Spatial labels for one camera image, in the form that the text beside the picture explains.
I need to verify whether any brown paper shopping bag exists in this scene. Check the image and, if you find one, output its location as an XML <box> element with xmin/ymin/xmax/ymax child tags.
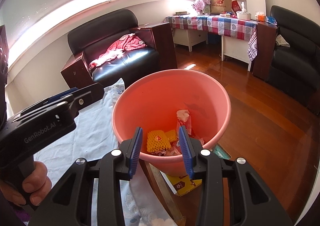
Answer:
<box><xmin>210</xmin><ymin>0</ymin><xmax>232</xmax><ymax>14</ymax></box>

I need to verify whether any checkered cloth side table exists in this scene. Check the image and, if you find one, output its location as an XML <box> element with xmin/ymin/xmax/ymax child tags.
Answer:
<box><xmin>164</xmin><ymin>15</ymin><xmax>258</xmax><ymax>69</ymax></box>

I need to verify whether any pink checkered cloth bundle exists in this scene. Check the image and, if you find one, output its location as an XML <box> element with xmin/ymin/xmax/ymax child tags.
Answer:
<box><xmin>192</xmin><ymin>0</ymin><xmax>210</xmax><ymax>14</ymax></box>

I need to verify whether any light blue table cloth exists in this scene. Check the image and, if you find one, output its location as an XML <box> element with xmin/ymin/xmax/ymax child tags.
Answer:
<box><xmin>34</xmin><ymin>79</ymin><xmax>175</xmax><ymax>225</ymax></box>

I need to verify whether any small yellow foam net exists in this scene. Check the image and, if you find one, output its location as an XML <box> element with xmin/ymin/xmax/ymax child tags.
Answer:
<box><xmin>146</xmin><ymin>130</ymin><xmax>171</xmax><ymax>153</ymax></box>

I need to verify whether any yellow cardboard box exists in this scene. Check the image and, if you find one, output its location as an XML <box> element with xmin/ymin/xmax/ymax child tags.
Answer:
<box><xmin>161</xmin><ymin>171</ymin><xmax>202</xmax><ymax>197</ymax></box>

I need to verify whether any black leather armchair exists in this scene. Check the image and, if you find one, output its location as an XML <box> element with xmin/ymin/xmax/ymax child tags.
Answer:
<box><xmin>253</xmin><ymin>5</ymin><xmax>319</xmax><ymax>114</ymax></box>
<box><xmin>61</xmin><ymin>9</ymin><xmax>177</xmax><ymax>89</ymax></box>

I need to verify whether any white tissue container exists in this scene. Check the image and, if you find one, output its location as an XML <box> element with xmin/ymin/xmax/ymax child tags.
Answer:
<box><xmin>236</xmin><ymin>1</ymin><xmax>251</xmax><ymax>21</ymax></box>

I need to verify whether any orange plastic bag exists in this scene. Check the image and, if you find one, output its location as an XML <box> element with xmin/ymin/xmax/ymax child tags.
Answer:
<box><xmin>176</xmin><ymin>110</ymin><xmax>192</xmax><ymax>137</ymax></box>

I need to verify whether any large yellow foam net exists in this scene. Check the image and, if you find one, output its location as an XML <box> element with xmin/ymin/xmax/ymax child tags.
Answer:
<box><xmin>165</xmin><ymin>130</ymin><xmax>177</xmax><ymax>143</ymax></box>

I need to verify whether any pink plastic trash bucket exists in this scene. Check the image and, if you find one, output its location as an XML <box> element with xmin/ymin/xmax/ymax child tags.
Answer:
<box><xmin>112</xmin><ymin>69</ymin><xmax>232</xmax><ymax>176</ymax></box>

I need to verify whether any pink garment on armchair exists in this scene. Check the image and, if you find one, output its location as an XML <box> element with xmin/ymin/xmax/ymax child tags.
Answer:
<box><xmin>89</xmin><ymin>33</ymin><xmax>146</xmax><ymax>70</ymax></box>

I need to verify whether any person's left hand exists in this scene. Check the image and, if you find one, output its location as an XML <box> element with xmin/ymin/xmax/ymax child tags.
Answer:
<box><xmin>1</xmin><ymin>161</ymin><xmax>52</xmax><ymax>206</ymax></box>

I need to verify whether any red gift bag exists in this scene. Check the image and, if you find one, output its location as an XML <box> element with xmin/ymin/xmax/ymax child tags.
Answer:
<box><xmin>231</xmin><ymin>0</ymin><xmax>241</xmax><ymax>14</ymax></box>

